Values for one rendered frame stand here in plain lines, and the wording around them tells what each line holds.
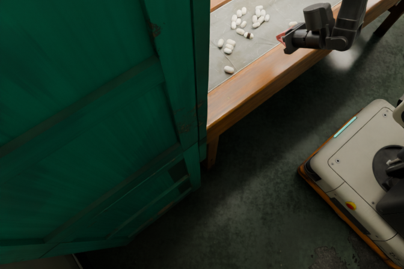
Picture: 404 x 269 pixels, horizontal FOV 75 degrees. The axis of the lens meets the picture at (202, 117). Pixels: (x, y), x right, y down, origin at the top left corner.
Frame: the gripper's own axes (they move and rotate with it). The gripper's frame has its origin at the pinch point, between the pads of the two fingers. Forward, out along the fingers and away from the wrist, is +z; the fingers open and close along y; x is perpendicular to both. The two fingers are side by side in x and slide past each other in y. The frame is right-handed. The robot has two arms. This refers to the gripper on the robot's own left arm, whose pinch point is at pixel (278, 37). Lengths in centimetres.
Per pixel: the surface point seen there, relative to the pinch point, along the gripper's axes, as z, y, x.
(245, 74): 5.5, 14.4, 7.5
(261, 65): 5.2, 6.9, 7.8
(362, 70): 42, -95, 78
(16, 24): -46, 62, -36
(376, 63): 40, -108, 79
